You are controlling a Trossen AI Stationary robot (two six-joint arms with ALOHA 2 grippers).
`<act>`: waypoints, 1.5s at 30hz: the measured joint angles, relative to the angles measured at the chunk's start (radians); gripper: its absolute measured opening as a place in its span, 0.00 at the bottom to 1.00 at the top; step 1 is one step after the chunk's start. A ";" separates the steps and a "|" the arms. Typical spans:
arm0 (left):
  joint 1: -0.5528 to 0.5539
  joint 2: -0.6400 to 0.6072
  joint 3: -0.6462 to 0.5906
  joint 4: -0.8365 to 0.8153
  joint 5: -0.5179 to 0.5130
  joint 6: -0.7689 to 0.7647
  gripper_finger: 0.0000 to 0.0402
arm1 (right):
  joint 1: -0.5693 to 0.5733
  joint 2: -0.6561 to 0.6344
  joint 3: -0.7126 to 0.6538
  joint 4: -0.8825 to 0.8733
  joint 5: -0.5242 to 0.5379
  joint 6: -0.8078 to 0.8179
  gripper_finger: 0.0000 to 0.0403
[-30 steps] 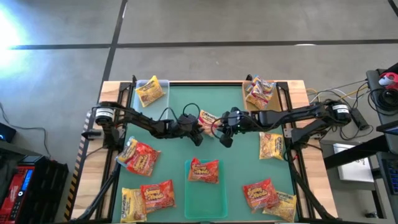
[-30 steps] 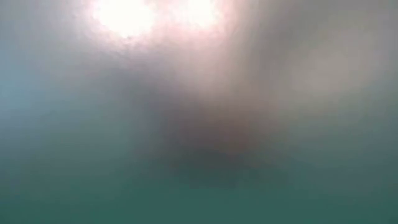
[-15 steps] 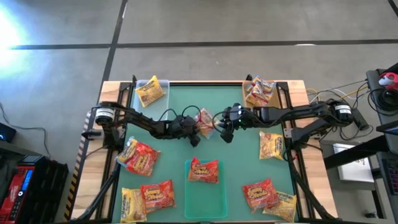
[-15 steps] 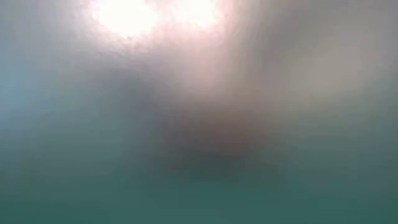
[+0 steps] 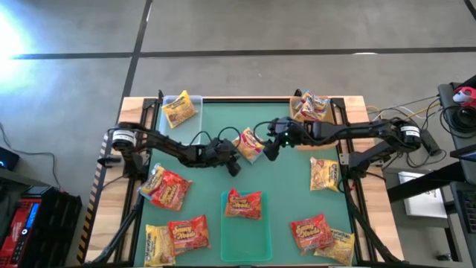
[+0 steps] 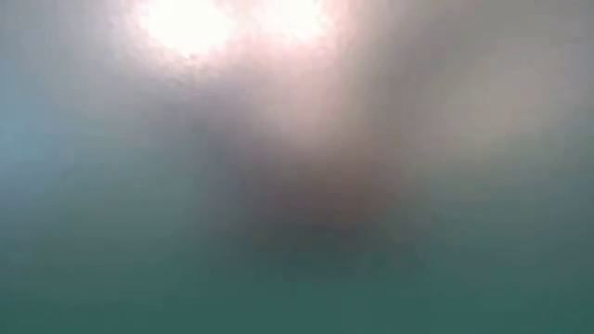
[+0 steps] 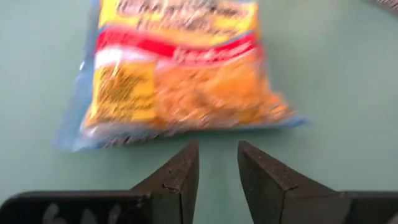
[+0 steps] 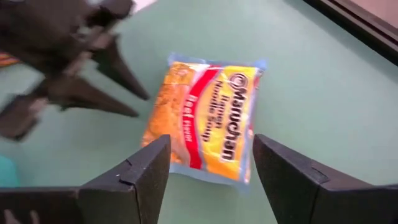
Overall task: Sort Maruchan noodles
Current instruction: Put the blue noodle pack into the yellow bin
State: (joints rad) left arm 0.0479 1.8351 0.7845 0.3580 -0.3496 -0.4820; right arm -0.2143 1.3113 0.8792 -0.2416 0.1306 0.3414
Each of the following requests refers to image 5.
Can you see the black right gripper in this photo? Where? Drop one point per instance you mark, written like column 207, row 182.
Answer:
column 283, row 132

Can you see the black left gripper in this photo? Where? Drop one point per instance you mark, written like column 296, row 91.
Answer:
column 221, row 152

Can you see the red Savory Noodle pack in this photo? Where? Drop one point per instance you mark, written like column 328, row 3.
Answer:
column 171, row 191
column 310, row 232
column 243, row 204
column 187, row 234

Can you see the yellow Maruchan noodle pack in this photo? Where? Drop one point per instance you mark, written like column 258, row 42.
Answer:
column 178, row 109
column 323, row 175
column 158, row 247
column 340, row 249

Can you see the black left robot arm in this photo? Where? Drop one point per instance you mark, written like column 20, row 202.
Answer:
column 167, row 147

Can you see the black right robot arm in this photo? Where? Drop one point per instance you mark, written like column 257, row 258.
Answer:
column 353, row 130

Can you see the green table mat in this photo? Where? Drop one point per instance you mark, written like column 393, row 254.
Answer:
column 282, row 178

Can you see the tan wooden bin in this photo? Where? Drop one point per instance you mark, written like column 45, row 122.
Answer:
column 320, row 147

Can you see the clear plastic bin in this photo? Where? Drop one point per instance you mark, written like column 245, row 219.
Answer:
column 193, row 128

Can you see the green plastic bin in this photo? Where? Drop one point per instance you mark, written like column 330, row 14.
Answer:
column 245, row 242

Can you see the yellow-black hazard strip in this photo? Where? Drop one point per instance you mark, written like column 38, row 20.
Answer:
column 88, row 219

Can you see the black cart leg bar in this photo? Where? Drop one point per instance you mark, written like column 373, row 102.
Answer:
column 427, row 182

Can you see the black power strip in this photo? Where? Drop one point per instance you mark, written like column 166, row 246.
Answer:
column 432, row 145

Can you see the white board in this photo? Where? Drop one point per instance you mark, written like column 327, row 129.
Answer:
column 424, row 204

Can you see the grey cart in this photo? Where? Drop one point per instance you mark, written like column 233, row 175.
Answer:
column 446, row 97

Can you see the black crate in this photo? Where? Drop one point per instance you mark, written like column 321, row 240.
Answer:
column 59, row 231

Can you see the black laptop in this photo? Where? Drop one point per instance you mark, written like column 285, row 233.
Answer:
column 463, row 154

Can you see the small black floor object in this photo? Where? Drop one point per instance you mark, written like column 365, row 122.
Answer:
column 444, row 257

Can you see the red and white object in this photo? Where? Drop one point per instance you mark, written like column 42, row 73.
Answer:
column 469, row 97

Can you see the dark keypad panel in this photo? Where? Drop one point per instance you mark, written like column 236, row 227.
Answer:
column 468, row 208

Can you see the small black device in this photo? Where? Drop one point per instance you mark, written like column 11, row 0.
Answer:
column 9, row 160

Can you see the red equipment case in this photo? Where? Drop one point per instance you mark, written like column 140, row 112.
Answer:
column 15, row 234

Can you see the black aluminium frame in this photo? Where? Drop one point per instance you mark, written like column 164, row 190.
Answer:
column 241, row 100

